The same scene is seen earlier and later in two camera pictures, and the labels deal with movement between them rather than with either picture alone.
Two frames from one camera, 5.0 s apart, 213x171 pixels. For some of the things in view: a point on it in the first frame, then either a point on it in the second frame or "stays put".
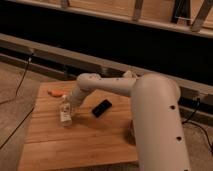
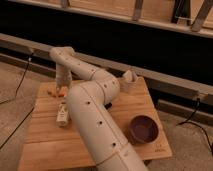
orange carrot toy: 56,93 stays put
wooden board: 101,137 stays put
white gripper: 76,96 to 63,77
